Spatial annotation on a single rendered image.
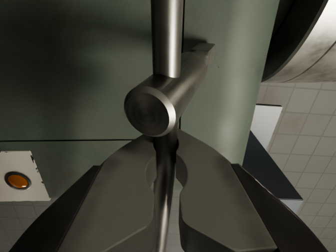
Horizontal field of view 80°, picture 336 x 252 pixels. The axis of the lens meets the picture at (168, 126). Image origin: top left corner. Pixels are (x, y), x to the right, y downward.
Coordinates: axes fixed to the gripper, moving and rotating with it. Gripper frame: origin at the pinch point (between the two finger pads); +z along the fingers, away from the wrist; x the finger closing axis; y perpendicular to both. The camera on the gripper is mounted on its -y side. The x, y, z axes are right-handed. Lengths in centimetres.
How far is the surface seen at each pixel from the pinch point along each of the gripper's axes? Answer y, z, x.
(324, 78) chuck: 1.1, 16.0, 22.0
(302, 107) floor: 57, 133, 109
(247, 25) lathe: -5.7, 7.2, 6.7
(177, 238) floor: 223, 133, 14
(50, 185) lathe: 11.3, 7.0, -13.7
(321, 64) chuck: -1.4, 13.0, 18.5
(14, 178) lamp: 9.8, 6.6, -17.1
